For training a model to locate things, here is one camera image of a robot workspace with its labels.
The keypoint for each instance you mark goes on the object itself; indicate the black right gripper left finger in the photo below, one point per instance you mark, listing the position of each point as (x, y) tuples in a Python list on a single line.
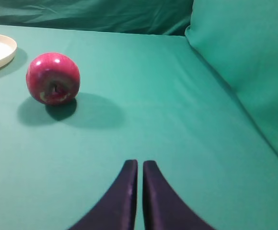
[(116, 210)]

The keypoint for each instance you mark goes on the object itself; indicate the green backdrop cloth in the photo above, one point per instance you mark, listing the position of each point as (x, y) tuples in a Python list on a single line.
[(238, 38)]

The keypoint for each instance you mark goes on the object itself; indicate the red apple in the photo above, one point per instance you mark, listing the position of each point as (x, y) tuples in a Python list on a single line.
[(53, 79)]

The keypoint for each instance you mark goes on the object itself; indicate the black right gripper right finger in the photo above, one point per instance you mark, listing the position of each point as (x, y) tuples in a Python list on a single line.
[(163, 209)]

